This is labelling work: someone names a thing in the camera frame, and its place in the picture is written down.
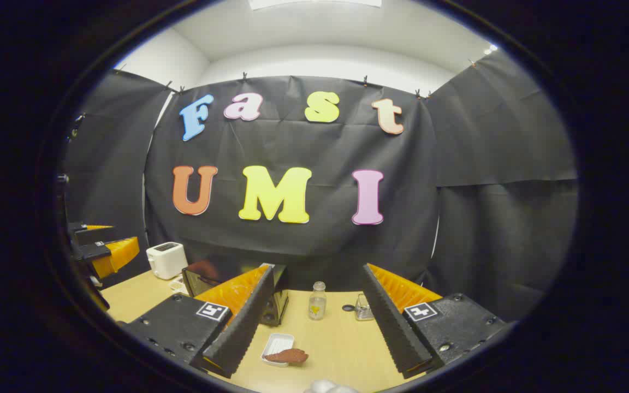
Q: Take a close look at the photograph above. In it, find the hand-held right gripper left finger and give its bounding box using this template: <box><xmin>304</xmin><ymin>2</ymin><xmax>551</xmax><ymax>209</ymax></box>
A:
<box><xmin>122</xmin><ymin>263</ymin><xmax>276</xmax><ymax>379</ymax></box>

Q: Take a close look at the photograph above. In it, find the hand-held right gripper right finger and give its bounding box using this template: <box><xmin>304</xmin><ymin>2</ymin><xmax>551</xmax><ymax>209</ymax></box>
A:
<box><xmin>361</xmin><ymin>263</ymin><xmax>507</xmax><ymax>380</ymax></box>

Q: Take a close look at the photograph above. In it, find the brown meat piece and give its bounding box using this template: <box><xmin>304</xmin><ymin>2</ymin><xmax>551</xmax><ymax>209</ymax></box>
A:
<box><xmin>264</xmin><ymin>348</ymin><xmax>309</xmax><ymax>365</ymax></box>

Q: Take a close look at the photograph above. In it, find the black electric oven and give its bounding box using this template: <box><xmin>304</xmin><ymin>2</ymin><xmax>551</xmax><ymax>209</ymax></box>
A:
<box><xmin>182</xmin><ymin>261</ymin><xmax>289</xmax><ymax>327</ymax></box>

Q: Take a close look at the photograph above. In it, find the metal mesh holder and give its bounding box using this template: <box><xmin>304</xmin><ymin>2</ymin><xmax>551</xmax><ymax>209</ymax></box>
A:
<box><xmin>355</xmin><ymin>294</ymin><xmax>375</xmax><ymax>321</ymax></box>

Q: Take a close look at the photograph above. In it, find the white rectangular dish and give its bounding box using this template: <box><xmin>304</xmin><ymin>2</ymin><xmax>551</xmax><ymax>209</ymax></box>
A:
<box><xmin>261</xmin><ymin>334</ymin><xmax>295</xmax><ymax>367</ymax></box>

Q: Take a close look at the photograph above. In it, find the white toaster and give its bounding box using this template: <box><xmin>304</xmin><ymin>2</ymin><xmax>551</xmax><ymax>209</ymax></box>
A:
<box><xmin>146</xmin><ymin>242</ymin><xmax>188</xmax><ymax>281</ymax></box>

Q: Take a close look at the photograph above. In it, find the clear glass bottle yellow label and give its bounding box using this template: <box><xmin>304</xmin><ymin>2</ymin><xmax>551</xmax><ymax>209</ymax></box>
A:
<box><xmin>308</xmin><ymin>281</ymin><xmax>327</xmax><ymax>320</ymax></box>

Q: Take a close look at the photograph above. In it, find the ceiling light panel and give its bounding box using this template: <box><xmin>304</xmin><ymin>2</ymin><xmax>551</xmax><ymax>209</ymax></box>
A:
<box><xmin>249</xmin><ymin>0</ymin><xmax>382</xmax><ymax>10</ymax></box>

